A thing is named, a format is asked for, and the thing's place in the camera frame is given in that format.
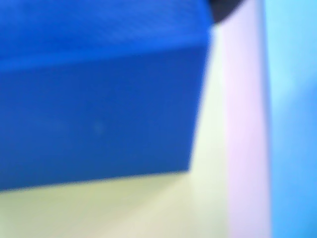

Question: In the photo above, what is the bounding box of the blue paper square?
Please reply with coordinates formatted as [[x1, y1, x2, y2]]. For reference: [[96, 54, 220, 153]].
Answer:
[[264, 0, 317, 238]]

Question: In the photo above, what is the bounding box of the green paper square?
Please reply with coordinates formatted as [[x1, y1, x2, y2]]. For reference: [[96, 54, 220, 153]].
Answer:
[[0, 23, 231, 238]]

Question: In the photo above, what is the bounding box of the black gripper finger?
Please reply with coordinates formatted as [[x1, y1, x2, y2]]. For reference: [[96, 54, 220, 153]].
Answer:
[[209, 0, 247, 24]]

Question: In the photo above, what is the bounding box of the large blue cube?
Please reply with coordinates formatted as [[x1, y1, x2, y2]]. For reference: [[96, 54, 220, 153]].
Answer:
[[0, 0, 214, 193]]

